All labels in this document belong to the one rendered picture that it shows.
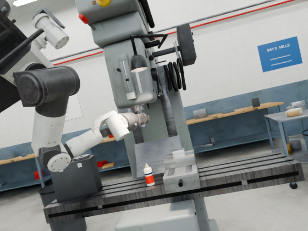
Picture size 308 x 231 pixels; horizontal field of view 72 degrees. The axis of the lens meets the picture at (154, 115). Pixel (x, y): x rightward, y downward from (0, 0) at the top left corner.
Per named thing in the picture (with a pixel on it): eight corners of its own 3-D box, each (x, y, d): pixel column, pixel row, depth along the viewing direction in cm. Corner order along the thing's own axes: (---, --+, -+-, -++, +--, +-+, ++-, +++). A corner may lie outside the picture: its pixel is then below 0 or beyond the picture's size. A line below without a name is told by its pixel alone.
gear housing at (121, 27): (143, 30, 97) (138, 8, 97) (93, 44, 100) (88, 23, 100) (152, 49, 130) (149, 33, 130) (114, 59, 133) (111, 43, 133)
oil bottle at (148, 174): (154, 185, 105) (149, 163, 105) (146, 186, 106) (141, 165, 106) (155, 182, 109) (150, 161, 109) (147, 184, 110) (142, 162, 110)
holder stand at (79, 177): (97, 192, 114) (89, 156, 114) (57, 202, 113) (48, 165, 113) (101, 184, 126) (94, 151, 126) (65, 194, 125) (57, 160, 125)
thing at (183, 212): (201, 243, 86) (195, 214, 85) (119, 254, 90) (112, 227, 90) (193, 192, 135) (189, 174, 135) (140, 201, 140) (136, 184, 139)
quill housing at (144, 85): (155, 100, 101) (140, 34, 100) (114, 110, 104) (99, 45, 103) (159, 101, 120) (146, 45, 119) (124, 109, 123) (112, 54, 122)
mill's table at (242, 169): (305, 180, 92) (301, 162, 92) (46, 224, 108) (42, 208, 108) (280, 165, 115) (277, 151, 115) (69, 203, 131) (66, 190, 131)
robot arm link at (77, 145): (101, 149, 86) (54, 177, 78) (90, 134, 92) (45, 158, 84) (95, 132, 79) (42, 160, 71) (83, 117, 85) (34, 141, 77)
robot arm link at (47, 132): (35, 178, 71) (41, 122, 61) (24, 153, 78) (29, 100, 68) (69, 169, 79) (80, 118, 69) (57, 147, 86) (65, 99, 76)
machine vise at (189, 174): (200, 188, 89) (195, 162, 89) (166, 194, 91) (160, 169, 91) (197, 164, 123) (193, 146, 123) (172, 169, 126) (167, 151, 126)
